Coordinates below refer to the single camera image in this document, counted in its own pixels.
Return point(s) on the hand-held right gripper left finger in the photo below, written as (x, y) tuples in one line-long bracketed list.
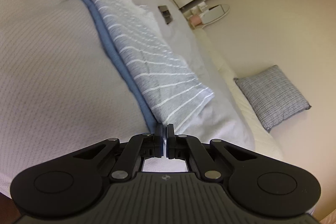
[(158, 142)]

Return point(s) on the light blue striped shirt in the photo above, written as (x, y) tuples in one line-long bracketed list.
[(147, 69)]

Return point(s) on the grey checked pillow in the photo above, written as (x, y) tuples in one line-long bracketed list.
[(273, 96)]

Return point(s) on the pink container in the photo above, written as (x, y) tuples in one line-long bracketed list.
[(195, 20)]

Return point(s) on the white bed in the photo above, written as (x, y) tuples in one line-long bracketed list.
[(52, 56)]

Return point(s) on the small white container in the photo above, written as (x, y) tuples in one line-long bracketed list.
[(202, 6)]

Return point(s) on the dark rectangular device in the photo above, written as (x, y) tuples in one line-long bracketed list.
[(166, 14)]

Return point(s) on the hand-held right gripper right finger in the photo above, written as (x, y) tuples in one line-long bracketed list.
[(170, 142)]

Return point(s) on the cream quilted mattress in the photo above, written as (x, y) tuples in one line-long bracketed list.
[(236, 98)]

